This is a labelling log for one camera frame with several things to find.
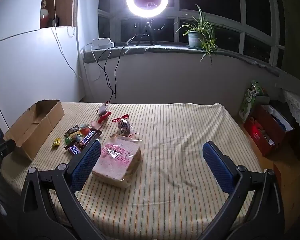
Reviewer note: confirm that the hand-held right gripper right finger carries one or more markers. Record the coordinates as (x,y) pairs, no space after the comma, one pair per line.
(218,167)

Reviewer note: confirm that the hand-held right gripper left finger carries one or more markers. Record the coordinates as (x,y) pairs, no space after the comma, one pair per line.
(86,166)

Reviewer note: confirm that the sliced bread bag pink print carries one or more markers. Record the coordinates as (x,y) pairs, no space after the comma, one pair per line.
(120,162)

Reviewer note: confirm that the small yellow candy packet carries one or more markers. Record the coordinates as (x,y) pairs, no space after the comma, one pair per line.
(56,142)

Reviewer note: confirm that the dark snack bag red tie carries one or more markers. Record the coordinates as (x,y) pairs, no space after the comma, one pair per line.
(124,127)

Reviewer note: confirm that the dark chocolate bar wrapper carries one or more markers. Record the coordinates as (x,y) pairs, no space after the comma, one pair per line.
(74,150)
(90,136)

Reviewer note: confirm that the green candy packet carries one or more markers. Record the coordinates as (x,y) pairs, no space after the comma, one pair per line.
(72,138)

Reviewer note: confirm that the red snack packet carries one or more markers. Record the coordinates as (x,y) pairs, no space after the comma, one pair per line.
(85,131)

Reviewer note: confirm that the small dark snack packet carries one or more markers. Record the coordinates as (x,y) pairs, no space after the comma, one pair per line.
(73,129)

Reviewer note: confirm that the striped beige blanket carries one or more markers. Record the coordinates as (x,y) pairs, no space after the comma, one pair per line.
(177,142)

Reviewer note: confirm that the red cardboard box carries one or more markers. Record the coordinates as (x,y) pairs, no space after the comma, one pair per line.
(262,132)

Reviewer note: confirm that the red and clear wrapper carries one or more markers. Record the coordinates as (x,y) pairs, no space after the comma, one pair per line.
(103,111)

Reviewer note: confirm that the green snack bag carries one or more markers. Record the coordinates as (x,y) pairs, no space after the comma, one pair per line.
(250,97)

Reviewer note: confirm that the white wardrobe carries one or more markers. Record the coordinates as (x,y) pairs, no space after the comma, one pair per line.
(27,62)

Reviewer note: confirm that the white lace cloth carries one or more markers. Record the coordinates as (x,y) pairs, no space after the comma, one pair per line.
(298,112)

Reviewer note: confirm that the white power strip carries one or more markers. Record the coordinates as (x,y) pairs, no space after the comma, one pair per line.
(102,43)

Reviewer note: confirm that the red and white vase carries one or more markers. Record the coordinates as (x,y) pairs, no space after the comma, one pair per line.
(43,18)

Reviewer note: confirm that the grey stone windowsill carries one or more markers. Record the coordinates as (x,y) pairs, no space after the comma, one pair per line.
(165,48)

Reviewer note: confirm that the dark bottle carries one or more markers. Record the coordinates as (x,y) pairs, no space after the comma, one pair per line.
(55,22)

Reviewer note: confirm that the potted spider plant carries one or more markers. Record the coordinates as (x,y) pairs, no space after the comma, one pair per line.
(196,36)

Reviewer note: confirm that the small figurine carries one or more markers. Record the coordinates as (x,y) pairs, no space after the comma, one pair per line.
(44,3)

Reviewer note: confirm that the small black tripod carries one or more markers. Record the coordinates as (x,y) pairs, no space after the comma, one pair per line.
(147,30)

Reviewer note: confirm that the wooden shelf niche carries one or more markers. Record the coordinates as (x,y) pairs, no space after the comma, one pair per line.
(65,5)

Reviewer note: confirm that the white window frame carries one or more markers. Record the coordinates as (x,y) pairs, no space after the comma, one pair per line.
(176,13)

